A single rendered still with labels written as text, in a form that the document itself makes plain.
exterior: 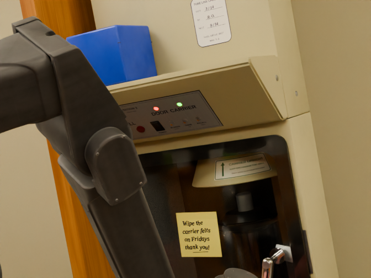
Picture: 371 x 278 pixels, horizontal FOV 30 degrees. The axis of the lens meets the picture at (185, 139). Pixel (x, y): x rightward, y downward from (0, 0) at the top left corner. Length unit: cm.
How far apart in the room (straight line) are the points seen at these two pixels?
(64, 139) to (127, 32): 53
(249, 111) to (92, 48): 27
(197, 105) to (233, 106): 6
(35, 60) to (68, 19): 73
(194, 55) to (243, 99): 15
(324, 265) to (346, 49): 52
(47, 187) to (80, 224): 71
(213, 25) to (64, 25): 28
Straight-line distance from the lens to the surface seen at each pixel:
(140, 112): 110
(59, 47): 54
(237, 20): 110
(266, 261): 107
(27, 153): 192
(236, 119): 107
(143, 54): 113
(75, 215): 119
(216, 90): 102
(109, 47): 109
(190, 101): 105
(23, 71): 53
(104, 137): 57
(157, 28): 117
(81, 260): 120
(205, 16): 112
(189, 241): 117
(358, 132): 150
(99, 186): 60
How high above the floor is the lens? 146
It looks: 3 degrees down
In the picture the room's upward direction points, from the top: 10 degrees counter-clockwise
